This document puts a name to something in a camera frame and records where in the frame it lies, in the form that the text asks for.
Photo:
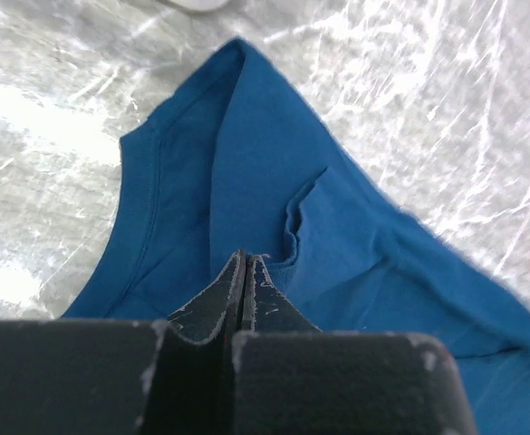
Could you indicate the blue t shirt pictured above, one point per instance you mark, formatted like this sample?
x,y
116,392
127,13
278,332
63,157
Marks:
x,y
236,160

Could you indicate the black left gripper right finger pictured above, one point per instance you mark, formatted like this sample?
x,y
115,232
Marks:
x,y
292,378

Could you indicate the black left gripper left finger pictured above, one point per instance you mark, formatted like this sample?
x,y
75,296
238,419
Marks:
x,y
166,376

